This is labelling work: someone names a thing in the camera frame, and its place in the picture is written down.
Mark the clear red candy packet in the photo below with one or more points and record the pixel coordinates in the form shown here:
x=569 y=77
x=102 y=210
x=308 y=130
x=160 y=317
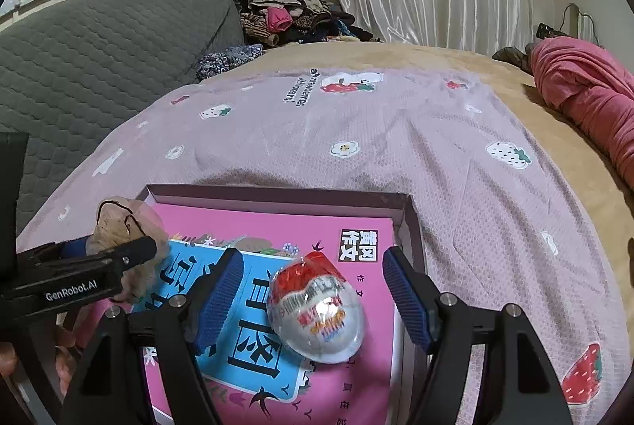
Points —
x=317 y=316

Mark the purple cardboard box tray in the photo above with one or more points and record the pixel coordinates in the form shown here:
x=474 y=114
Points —
x=277 y=195

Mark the cluttered vanity table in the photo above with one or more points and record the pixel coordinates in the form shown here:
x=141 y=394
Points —
x=550 y=31

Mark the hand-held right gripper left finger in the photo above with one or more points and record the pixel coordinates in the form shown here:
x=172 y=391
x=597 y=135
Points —
x=218 y=301

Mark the blue patterned cloth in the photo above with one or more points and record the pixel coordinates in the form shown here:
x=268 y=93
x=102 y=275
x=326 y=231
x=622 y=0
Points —
x=228 y=58

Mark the white framed vanity mirror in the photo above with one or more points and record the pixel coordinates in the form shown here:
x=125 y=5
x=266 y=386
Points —
x=584 y=26

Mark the grey quilted headboard cover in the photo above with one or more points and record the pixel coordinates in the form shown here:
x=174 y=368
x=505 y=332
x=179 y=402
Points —
x=99 y=58

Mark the person's left hand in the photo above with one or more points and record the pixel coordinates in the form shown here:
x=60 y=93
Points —
x=65 y=355

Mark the brown garment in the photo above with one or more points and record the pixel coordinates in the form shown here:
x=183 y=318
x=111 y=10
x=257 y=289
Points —
x=510 y=56

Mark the beige hair scrunchie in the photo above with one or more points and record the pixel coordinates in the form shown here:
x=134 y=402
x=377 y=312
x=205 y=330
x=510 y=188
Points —
x=148 y=219

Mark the pink quilt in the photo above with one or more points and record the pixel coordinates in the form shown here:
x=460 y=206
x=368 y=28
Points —
x=584 y=78

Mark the pile of clothes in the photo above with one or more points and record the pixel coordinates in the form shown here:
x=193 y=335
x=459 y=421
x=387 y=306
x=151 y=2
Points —
x=297 y=16

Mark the pink strawberry print blanket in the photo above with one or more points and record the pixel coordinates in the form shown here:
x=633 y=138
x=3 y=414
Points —
x=396 y=147

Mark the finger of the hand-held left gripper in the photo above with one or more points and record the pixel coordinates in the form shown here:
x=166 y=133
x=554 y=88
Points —
x=133 y=249
x=77 y=247

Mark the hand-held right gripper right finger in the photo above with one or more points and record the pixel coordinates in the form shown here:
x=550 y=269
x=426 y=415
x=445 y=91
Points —
x=406 y=301

